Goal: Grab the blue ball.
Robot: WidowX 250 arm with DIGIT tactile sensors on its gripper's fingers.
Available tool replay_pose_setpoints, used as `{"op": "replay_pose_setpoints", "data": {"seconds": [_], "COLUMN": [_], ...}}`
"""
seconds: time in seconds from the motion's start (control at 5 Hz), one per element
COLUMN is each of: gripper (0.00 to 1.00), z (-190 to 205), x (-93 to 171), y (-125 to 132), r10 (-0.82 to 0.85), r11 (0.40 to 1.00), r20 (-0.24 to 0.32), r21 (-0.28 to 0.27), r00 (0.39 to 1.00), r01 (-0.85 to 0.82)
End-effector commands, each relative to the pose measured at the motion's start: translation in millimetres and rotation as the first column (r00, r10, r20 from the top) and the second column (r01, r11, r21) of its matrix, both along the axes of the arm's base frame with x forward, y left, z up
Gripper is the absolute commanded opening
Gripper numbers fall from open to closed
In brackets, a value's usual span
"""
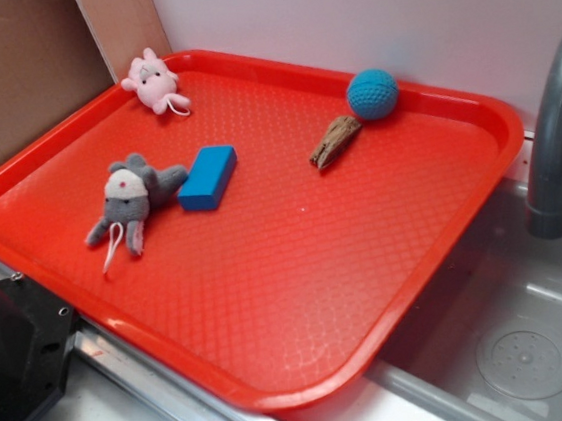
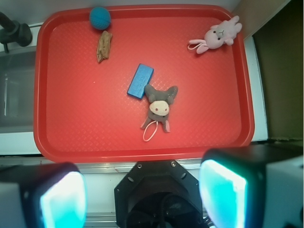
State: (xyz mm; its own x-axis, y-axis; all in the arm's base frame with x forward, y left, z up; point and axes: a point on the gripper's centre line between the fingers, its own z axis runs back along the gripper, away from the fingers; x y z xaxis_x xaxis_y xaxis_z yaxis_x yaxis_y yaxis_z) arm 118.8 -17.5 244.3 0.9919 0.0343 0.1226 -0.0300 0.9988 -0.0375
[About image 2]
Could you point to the red plastic tray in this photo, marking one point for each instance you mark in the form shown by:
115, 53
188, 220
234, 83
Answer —
82, 112

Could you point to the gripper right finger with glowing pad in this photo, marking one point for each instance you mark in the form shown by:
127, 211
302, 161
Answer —
257, 186

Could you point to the grey plush bunny toy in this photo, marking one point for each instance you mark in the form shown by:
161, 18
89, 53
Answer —
159, 108

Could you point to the grey metal bin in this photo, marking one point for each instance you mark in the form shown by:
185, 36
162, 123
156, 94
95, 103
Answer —
17, 72

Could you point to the blue knitted ball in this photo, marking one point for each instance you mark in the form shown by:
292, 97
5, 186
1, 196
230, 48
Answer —
100, 18

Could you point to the brown wood piece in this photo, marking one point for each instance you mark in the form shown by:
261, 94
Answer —
103, 46

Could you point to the blue rectangular block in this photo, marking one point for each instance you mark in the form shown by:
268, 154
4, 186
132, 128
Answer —
140, 79

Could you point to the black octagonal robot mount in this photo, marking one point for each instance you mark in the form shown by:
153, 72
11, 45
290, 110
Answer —
159, 194

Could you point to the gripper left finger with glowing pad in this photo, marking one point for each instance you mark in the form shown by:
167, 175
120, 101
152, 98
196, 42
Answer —
42, 196

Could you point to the pink plush bunny toy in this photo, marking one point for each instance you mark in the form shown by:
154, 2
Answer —
217, 36

